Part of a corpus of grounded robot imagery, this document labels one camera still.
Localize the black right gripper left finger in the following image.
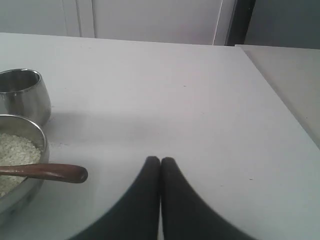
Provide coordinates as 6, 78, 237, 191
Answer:
72, 156, 161, 240

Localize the wide steel rice bowl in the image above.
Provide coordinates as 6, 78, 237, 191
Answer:
0, 114, 50, 225

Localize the beige granular powder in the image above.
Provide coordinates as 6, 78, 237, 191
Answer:
0, 133, 41, 198

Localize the small steel cup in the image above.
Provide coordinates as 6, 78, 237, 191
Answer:
0, 68, 52, 126

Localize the brown wooden spoon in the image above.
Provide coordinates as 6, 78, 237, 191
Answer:
0, 163, 89, 184

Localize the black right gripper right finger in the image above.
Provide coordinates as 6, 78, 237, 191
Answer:
161, 157, 252, 240

